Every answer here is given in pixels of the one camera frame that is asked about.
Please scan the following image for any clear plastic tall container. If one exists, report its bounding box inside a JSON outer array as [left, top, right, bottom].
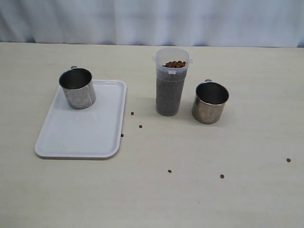
[[155, 47, 192, 116]]

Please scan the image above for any white plastic tray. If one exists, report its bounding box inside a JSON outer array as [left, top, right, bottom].
[[34, 80, 127, 159]]

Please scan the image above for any white curtain backdrop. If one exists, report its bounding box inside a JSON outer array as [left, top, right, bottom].
[[0, 0, 304, 47]]

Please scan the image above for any steel mug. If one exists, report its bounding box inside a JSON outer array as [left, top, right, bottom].
[[58, 66, 96, 109], [192, 79, 229, 124]]

